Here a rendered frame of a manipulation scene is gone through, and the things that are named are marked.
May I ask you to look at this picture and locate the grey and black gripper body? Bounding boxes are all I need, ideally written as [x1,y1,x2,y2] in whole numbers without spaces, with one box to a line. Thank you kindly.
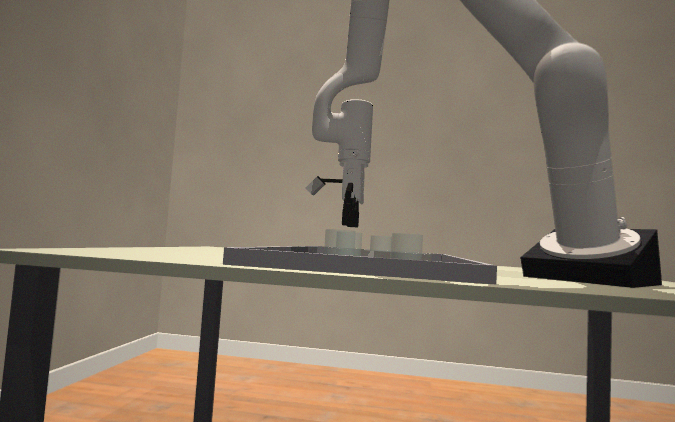
[339,161,368,204]

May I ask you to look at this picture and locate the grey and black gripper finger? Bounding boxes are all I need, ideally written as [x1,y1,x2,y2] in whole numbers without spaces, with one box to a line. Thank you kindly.
[342,183,356,226]
[347,201,359,227]

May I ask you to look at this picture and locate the clear glass jar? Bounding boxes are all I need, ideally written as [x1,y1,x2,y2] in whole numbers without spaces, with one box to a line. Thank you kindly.
[370,235,391,252]
[390,233,423,260]
[324,229,356,256]
[354,233,362,256]

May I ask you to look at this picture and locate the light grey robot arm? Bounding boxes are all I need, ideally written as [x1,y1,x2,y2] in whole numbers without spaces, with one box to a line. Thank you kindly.
[312,0,640,259]

